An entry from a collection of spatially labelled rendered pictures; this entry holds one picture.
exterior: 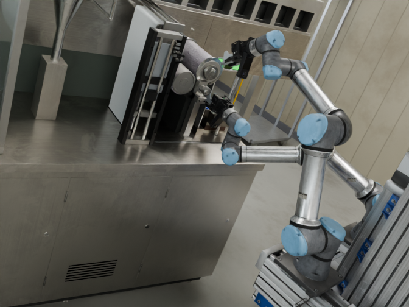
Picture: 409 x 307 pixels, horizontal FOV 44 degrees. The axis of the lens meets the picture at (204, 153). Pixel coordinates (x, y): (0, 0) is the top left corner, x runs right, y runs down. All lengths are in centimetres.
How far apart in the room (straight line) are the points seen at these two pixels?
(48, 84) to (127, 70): 40
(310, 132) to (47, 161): 101
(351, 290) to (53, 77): 154
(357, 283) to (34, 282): 142
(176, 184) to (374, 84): 321
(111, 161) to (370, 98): 355
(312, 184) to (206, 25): 123
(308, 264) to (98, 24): 145
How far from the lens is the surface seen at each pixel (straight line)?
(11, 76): 191
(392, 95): 519
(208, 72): 248
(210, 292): 312
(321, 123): 186
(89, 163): 212
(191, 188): 249
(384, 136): 525
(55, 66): 227
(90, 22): 253
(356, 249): 227
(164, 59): 224
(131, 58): 246
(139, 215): 245
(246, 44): 228
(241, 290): 323
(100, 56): 262
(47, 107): 235
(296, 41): 323
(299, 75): 217
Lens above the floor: 198
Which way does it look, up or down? 26 degrees down
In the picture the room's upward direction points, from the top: 21 degrees clockwise
